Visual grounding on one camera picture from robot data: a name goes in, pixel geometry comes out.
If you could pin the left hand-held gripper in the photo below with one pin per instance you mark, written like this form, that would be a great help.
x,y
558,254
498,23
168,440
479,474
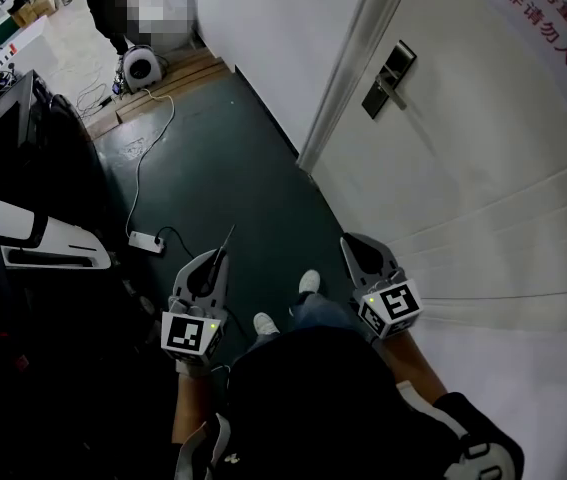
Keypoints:
x,y
185,335

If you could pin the white round fan heater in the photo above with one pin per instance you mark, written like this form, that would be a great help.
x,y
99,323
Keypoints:
x,y
140,68

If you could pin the black office chair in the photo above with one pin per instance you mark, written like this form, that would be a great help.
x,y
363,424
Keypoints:
x,y
63,133

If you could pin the black monitor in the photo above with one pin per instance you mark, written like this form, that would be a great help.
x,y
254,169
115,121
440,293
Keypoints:
x,y
5,138

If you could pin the white printer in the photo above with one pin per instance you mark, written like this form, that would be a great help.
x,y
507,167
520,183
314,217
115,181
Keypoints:
x,y
53,243

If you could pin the white table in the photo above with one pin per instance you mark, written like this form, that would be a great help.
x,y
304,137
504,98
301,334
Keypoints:
x,y
18,48

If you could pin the person's right forearm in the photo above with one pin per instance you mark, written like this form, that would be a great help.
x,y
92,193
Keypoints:
x,y
410,368

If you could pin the paper sign with red characters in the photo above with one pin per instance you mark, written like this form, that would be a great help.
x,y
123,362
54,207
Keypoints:
x,y
545,23

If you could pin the wooden boards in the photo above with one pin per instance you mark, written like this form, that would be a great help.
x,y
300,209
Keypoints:
x,y
173,85

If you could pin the person's left forearm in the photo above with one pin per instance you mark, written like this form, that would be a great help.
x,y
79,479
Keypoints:
x,y
190,408

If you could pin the person's white left shoe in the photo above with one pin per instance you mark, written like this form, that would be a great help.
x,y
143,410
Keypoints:
x,y
264,324

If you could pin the white door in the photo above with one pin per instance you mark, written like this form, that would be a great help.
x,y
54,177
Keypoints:
x,y
483,168

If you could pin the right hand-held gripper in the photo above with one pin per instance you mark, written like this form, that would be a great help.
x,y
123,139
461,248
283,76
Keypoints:
x,y
390,308

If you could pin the person's white right shoe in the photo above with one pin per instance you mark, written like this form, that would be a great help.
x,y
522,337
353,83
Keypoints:
x,y
309,281

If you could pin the person's white shoe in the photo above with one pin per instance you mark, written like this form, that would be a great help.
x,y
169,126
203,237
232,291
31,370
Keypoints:
x,y
264,324
309,281

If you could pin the stack of cardboard boxes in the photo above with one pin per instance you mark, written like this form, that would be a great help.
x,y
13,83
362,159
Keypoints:
x,y
35,8

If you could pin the white power strip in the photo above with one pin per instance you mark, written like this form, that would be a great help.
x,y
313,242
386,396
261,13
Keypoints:
x,y
146,242

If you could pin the dark metal door lock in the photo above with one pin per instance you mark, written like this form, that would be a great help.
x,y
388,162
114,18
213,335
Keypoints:
x,y
388,80

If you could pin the white door frame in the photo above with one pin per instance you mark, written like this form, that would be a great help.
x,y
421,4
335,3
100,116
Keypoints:
x,y
348,63

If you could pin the person's blue jeans legs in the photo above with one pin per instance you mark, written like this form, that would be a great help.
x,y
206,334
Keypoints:
x,y
320,313

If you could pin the person's black shirt torso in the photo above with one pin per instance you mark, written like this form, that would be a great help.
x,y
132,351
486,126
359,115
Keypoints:
x,y
323,408

